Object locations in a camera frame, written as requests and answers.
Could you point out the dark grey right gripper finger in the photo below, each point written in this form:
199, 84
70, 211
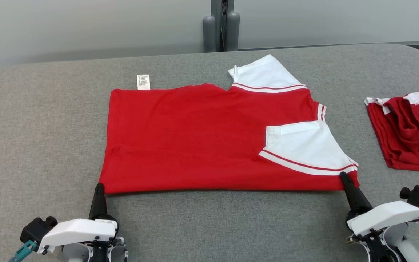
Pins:
355, 202

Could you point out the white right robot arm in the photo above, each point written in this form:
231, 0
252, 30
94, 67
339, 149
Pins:
411, 253

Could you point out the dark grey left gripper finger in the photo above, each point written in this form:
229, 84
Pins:
98, 205

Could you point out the teal left camera plug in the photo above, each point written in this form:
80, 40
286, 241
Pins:
24, 251

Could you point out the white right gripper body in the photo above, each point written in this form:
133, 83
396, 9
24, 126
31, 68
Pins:
387, 214

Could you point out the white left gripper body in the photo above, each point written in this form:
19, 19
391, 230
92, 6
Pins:
75, 231

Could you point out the red shirt with white sleeves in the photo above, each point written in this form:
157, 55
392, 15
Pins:
413, 138
195, 138

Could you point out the grey partition joint post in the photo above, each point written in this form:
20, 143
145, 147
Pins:
209, 32

